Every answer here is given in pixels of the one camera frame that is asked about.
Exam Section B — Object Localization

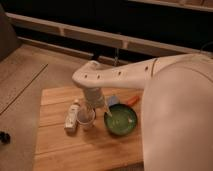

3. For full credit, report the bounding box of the black object on floor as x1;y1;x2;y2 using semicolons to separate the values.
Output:
0;131;10;144

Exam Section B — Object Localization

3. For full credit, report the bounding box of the orange carrot toy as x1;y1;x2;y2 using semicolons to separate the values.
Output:
126;96;140;106

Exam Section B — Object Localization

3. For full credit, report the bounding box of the small white bottle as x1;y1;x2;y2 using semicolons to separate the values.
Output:
64;99;80;133

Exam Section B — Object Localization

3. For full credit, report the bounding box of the green ceramic bowl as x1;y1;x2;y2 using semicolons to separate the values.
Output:
104;104;138;136

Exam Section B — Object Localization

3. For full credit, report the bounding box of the white shelf rail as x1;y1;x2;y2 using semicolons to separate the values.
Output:
6;13;199;56

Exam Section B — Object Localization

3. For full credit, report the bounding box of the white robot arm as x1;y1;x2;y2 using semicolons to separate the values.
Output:
72;54;213;171

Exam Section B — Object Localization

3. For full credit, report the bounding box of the blue sponge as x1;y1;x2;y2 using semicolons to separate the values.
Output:
107;95;120;106

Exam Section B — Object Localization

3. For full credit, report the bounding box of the white ceramic cup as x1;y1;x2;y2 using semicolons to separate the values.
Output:
77;108;96;131

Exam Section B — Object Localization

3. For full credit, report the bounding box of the wooden table board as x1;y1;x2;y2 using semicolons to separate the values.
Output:
33;86;143;171

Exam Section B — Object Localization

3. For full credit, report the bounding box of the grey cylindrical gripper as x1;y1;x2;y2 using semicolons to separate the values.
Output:
83;88;112;117

